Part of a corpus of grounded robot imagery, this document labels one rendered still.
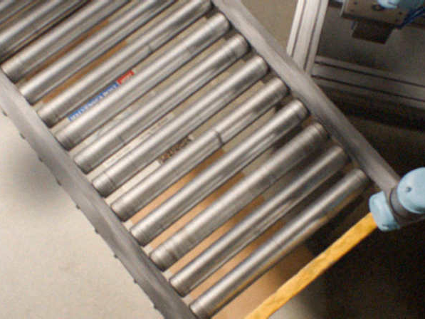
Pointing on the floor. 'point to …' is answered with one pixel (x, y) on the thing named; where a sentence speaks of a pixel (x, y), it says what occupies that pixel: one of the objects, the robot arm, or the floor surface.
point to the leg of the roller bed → (347, 223)
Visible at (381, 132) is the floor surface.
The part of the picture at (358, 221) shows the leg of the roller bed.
